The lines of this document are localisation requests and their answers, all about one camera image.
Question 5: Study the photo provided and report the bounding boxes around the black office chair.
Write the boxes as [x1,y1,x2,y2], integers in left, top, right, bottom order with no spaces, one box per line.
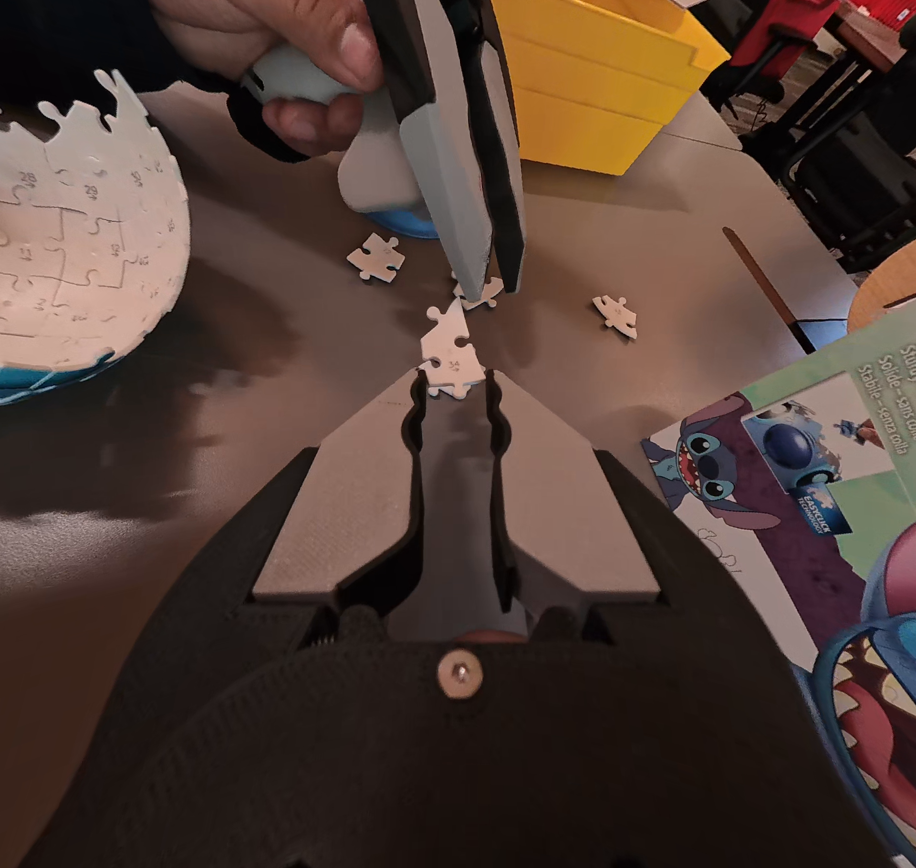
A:
[780,60,916,275]

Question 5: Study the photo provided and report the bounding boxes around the partly built puzzle ball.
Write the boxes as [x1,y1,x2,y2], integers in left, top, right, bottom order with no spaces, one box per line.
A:
[0,68,193,405]

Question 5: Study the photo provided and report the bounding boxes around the person's left forearm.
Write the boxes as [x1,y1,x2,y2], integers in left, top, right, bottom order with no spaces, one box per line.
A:
[0,0,180,107]

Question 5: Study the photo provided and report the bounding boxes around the cartoon print puzzle box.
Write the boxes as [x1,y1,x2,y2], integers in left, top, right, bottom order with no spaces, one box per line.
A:
[640,310,916,868]

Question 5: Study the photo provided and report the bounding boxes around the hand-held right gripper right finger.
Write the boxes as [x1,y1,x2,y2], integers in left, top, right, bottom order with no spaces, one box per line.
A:
[487,369,663,615]

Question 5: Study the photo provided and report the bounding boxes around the red storage bin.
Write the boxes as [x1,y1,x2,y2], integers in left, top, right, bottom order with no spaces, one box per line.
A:
[855,0,916,39]

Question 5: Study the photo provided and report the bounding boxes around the white puzzle pieces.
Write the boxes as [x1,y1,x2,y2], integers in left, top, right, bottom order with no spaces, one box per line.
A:
[346,233,638,343]

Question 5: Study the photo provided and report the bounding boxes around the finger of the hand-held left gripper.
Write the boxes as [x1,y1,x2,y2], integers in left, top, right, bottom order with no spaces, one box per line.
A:
[474,40,531,294]
[397,0,496,301]

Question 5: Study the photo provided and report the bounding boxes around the blue plastic ball stand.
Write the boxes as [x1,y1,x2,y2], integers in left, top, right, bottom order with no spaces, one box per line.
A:
[368,206,441,239]

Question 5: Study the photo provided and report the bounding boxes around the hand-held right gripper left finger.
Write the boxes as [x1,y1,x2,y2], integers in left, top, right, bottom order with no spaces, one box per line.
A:
[250,367,428,608]

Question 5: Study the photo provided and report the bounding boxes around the person's left hand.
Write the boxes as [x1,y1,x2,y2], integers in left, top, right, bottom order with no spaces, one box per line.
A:
[131,0,385,158]

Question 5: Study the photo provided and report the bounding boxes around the red office chair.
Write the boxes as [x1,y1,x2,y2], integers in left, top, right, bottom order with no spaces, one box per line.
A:
[705,0,838,107]

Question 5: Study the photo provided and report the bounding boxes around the yellow plastic bin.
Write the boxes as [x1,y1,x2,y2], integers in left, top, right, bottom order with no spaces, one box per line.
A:
[487,0,731,175]

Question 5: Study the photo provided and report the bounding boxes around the single curved puzzle piece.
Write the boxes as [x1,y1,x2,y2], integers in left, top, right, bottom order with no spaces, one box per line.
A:
[418,296,486,400]

